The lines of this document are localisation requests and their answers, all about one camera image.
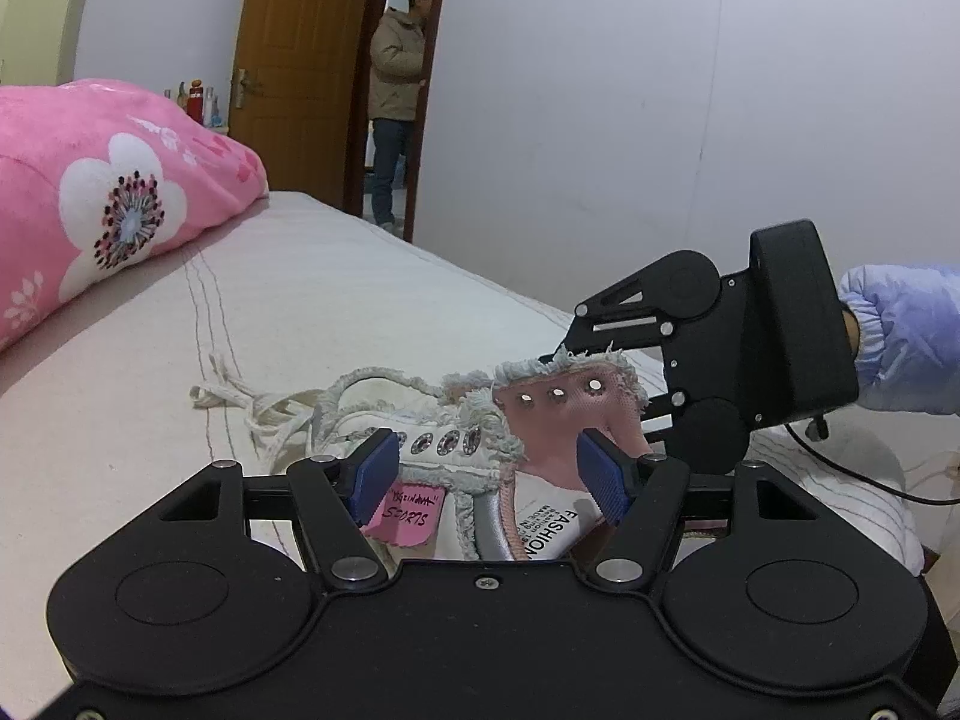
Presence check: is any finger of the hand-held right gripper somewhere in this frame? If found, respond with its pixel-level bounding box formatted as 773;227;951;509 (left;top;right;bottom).
559;258;676;359
636;386;691;460

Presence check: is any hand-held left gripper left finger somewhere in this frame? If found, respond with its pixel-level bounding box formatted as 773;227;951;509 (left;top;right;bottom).
154;426;402;590

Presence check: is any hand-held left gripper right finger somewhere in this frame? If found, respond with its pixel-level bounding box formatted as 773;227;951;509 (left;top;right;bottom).
576;426;815;590

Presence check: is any white and pink frayed shoe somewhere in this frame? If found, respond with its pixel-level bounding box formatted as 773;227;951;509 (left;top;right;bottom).
311;341;721;563

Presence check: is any white shoelace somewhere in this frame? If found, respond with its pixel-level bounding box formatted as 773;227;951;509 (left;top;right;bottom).
189;356;451;466

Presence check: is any brown wooden door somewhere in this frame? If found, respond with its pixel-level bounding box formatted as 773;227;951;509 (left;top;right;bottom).
229;0;395;215

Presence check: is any pink floral pillow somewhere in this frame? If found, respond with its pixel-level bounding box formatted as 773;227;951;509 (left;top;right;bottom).
0;79;271;353

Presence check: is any pale yellow cabinet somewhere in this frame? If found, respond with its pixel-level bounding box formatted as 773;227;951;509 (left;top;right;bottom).
0;0;95;87

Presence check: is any black cable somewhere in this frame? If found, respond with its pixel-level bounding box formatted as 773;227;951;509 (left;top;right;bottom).
784;420;960;507

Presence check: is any dark brown door frame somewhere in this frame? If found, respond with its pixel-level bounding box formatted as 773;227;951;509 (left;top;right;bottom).
341;0;455;245

